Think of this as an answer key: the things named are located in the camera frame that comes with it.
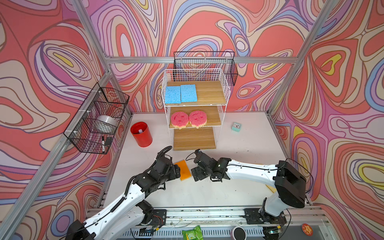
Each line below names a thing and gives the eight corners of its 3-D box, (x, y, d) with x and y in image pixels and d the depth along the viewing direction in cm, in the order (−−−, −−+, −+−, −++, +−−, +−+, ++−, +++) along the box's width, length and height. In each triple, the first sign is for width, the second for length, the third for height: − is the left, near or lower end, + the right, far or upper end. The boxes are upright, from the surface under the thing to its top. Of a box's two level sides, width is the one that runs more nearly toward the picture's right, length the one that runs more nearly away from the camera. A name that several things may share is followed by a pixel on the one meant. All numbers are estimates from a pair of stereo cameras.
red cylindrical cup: (135, 147, 102) (128, 135, 91) (138, 134, 109) (132, 121, 98) (150, 147, 102) (145, 135, 91) (153, 134, 109) (148, 121, 98)
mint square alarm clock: (230, 130, 111) (231, 128, 109) (232, 123, 115) (232, 121, 113) (239, 132, 109) (240, 130, 108) (240, 125, 114) (241, 123, 112)
